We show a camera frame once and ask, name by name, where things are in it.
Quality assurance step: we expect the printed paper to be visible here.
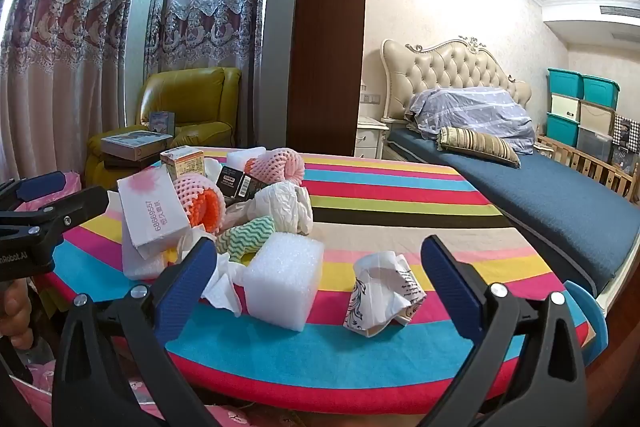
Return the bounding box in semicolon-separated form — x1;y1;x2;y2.
343;251;428;338

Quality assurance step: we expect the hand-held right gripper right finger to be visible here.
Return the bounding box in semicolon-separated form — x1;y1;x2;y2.
420;234;588;427

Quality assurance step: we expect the green wavy striped cloth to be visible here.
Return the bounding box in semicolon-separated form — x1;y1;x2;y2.
215;215;277;265

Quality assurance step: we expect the small picture card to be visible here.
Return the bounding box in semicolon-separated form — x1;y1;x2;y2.
150;111;176;134

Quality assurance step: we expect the houndstooth patterned bag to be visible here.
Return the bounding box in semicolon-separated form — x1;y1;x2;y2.
612;114;640;152

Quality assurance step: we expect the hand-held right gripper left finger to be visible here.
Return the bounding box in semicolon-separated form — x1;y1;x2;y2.
51;234;218;427

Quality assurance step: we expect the teal storage box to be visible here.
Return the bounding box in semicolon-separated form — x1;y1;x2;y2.
546;113;580;148
547;68;584;100
582;75;621;108

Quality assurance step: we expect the wooden bed rail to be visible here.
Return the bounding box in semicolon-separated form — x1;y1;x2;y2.
535;134;640;202

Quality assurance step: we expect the flat white game box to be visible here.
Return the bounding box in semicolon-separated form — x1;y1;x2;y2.
101;132;173;158

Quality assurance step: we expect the beige storage box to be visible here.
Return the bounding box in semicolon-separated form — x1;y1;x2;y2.
550;93;581;120
579;101;616;135

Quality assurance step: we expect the white nightstand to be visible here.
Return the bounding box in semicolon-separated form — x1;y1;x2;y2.
356;117;388;158

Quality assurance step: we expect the person's left hand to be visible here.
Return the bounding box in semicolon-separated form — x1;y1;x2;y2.
0;279;34;351

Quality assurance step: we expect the bent white foam sheet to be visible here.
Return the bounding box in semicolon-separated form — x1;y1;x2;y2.
226;147;268;168

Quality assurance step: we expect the white foam block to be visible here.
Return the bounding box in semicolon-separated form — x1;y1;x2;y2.
243;237;326;334

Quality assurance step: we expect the pink white paper box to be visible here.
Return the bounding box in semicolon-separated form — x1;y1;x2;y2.
116;168;193;260

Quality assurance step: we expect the striped colourful tablecloth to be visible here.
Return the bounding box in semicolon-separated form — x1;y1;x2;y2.
50;147;608;403

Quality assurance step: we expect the pink plastic bag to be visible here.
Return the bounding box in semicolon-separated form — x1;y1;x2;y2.
15;171;83;212

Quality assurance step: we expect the beige medicine box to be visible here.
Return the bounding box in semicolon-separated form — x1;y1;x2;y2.
160;147;207;182

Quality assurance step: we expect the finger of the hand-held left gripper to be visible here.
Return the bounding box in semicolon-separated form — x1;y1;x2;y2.
0;172;67;210
0;186;109;239

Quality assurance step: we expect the pink foam fruit net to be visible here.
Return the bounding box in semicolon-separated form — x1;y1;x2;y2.
248;148;304;188
172;173;226;235

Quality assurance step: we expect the dark flat box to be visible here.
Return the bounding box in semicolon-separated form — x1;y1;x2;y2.
102;152;162;170

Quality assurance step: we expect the brown wooden wardrobe panel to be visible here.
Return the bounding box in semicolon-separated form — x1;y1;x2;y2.
287;0;368;158

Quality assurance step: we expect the small black box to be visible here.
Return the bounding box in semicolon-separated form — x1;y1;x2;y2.
216;164;268;208

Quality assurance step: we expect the folded grey-blue quilt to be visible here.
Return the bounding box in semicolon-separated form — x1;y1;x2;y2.
405;87;536;155

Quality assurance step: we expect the yellow leather armchair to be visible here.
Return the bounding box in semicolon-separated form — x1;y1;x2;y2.
84;67;243;188

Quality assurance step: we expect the white plastic bag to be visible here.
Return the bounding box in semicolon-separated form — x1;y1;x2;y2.
227;182;314;238

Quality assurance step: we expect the clear grey storage box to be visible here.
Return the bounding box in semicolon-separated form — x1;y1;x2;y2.
577;127;613;164

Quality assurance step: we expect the striped brown pillow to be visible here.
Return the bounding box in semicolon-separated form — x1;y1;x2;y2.
437;127;522;168

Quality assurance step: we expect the pink floral cloth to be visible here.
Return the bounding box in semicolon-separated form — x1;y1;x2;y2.
10;354;281;427

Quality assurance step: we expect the bed with tufted headboard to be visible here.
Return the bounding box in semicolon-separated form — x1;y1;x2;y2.
380;36;640;308

